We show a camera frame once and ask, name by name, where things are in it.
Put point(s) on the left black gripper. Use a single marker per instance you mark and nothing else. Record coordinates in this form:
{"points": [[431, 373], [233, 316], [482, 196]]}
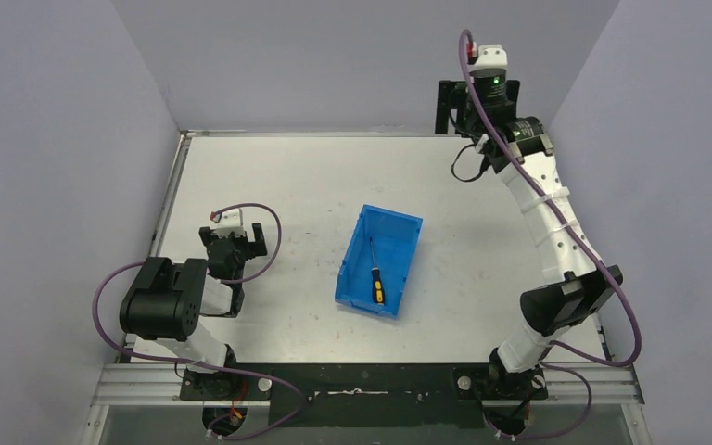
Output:
{"points": [[233, 244]]}

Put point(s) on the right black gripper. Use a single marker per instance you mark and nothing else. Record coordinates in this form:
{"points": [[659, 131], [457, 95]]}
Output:
{"points": [[450, 96]]}

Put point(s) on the yellow black screwdriver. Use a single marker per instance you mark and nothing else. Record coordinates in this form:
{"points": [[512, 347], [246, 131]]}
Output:
{"points": [[378, 290]]}

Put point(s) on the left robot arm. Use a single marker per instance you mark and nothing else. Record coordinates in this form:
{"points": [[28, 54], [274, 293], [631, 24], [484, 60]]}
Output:
{"points": [[167, 300]]}

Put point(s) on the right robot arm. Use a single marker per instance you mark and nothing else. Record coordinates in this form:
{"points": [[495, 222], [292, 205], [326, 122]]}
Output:
{"points": [[573, 287]]}

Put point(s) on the blue plastic bin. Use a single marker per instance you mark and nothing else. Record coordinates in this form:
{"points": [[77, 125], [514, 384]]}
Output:
{"points": [[396, 237]]}

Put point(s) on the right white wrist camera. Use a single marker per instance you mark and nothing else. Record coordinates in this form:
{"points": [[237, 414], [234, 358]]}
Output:
{"points": [[486, 57]]}

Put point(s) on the aluminium frame rail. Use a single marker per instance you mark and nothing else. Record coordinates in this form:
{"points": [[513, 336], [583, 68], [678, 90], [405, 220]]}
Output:
{"points": [[146, 384]]}

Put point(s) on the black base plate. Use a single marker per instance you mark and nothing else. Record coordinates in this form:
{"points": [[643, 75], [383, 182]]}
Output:
{"points": [[371, 394]]}

